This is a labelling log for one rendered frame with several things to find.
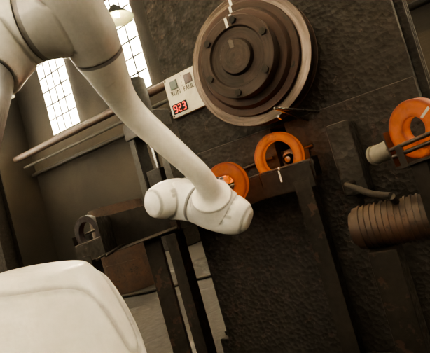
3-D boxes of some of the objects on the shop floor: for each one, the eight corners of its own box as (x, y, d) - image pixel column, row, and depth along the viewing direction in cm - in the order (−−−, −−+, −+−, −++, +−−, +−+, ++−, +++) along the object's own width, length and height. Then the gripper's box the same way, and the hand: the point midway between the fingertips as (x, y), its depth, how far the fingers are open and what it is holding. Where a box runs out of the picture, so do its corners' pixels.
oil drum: (135, 280, 459) (115, 205, 463) (174, 274, 428) (153, 193, 432) (95, 299, 408) (73, 215, 413) (136, 293, 377) (112, 202, 382)
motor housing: (402, 372, 123) (352, 204, 126) (486, 372, 111) (428, 188, 114) (397, 396, 112) (342, 211, 114) (489, 399, 100) (426, 194, 103)
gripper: (183, 206, 127) (219, 192, 147) (216, 196, 120) (250, 183, 140) (175, 183, 127) (213, 172, 147) (209, 172, 120) (244, 162, 140)
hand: (226, 179), depth 141 cm, fingers closed, pressing on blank
